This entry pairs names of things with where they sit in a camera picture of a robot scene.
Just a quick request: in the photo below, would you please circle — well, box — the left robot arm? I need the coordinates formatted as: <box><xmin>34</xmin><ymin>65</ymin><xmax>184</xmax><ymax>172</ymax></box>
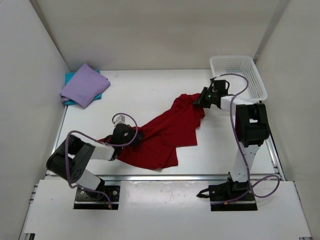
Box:
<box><xmin>46</xmin><ymin>123</ymin><xmax>144</xmax><ymax>200</ymax></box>

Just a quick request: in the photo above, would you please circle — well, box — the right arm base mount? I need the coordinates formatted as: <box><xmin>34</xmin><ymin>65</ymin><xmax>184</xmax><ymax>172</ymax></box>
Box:
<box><xmin>196</xmin><ymin>178</ymin><xmax>258</xmax><ymax>212</ymax></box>

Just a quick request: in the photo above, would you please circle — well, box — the purple t-shirt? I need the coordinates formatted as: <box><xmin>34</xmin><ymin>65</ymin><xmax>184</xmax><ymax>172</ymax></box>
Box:
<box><xmin>59</xmin><ymin>62</ymin><xmax>111</xmax><ymax>110</ymax></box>

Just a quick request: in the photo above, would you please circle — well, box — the red t-shirt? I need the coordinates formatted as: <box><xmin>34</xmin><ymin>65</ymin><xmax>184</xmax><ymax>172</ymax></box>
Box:
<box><xmin>96</xmin><ymin>92</ymin><xmax>206</xmax><ymax>171</ymax></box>

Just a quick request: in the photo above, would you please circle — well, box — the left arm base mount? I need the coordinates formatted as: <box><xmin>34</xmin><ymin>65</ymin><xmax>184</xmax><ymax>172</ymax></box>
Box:
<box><xmin>73</xmin><ymin>184</ymin><xmax>121</xmax><ymax>210</ymax></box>

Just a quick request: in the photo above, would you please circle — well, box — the teal t-shirt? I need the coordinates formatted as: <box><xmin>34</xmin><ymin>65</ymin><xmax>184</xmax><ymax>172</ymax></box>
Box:
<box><xmin>62</xmin><ymin>70</ymin><xmax>104</xmax><ymax>106</ymax></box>

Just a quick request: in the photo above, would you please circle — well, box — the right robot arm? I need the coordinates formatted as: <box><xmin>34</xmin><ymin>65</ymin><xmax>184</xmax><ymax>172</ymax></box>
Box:
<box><xmin>193</xmin><ymin>78</ymin><xmax>270</xmax><ymax>200</ymax></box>

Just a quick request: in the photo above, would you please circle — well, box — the white plastic basket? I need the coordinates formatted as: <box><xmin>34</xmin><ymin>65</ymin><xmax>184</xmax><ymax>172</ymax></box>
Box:
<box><xmin>209</xmin><ymin>55</ymin><xmax>268</xmax><ymax>103</ymax></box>

